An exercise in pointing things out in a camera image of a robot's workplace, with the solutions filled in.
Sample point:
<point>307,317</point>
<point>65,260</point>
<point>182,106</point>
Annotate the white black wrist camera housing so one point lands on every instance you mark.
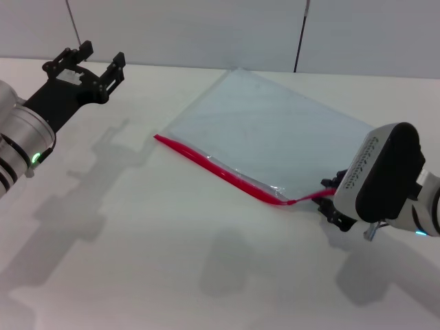
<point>378,172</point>

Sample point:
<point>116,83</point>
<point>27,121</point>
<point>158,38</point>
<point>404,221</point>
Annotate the clear document bag red zipper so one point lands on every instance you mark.
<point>275,130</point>

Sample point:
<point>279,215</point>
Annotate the black vertical pole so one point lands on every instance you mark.
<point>300,41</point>

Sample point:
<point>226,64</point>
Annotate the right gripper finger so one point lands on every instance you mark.
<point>330,181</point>
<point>331,213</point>

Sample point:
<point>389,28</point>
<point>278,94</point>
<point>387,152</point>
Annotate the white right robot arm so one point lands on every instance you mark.
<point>429,213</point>

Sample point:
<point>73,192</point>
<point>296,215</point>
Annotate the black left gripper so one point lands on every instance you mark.
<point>62,96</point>

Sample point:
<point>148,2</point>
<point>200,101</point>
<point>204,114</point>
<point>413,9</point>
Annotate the thin grey rod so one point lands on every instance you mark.
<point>73,24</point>

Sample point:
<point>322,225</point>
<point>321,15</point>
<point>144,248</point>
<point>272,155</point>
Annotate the silver camera mount screw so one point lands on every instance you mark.
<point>372,231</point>

